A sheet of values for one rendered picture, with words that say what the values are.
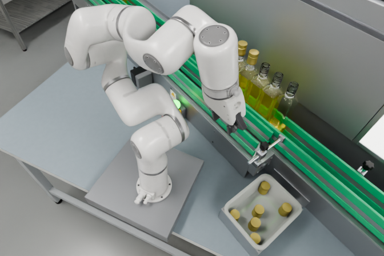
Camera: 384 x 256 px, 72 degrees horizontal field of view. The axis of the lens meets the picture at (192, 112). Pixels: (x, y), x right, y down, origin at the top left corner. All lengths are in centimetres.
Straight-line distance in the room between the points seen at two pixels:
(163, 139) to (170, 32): 35
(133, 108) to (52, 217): 132
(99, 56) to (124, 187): 48
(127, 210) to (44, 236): 102
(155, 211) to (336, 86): 72
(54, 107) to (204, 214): 84
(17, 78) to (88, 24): 229
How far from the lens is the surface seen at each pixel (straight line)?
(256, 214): 98
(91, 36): 66
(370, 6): 86
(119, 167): 105
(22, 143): 132
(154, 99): 77
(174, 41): 46
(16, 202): 210
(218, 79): 47
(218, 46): 43
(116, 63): 80
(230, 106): 54
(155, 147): 73
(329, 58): 94
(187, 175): 102
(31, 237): 197
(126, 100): 76
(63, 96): 143
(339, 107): 100
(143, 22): 60
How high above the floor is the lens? 170
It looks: 49 degrees down
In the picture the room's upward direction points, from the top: 4 degrees clockwise
